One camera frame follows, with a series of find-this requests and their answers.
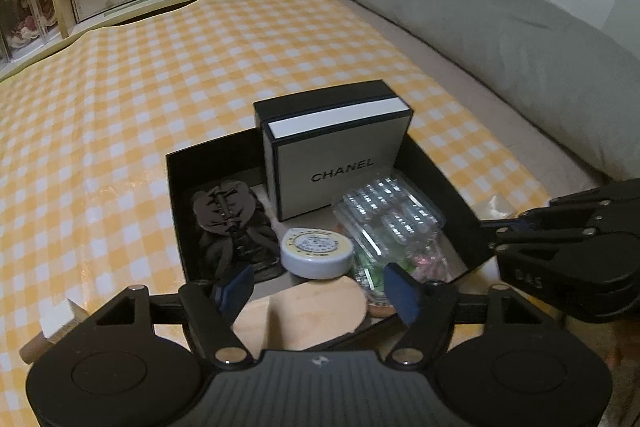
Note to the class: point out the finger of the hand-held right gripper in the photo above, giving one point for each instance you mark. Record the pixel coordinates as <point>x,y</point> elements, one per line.
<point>575,267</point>
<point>590,209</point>

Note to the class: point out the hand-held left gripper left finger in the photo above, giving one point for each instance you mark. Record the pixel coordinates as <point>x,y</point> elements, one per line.
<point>234,294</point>

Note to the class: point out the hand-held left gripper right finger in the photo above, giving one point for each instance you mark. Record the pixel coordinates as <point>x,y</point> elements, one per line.
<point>401,294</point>

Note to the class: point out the brown hair claw clip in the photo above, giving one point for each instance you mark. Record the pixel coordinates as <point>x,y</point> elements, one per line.
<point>227,217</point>

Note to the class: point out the oval wooden block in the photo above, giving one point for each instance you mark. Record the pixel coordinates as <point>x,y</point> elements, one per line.
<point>310,312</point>

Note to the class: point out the clear plastic case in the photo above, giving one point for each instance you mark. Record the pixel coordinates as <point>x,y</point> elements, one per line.
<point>385,212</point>

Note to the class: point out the black cardboard box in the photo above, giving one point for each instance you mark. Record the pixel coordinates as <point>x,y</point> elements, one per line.
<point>225,162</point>

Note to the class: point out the white gift box black trim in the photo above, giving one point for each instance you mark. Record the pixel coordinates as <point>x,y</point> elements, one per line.
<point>325,157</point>

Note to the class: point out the small white wooden block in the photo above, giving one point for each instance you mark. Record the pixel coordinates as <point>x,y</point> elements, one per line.
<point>55,322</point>

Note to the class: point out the crumpled clear plastic wrap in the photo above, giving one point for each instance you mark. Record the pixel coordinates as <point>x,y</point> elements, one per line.
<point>495,207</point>

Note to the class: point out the grey pillow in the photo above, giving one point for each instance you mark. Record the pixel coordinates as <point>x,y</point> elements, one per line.
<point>500,37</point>

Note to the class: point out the yellow checkered blanket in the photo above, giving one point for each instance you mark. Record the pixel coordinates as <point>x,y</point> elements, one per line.
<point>150,97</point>

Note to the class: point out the clear doll case pink dress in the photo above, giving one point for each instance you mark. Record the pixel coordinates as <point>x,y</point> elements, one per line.
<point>37,7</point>

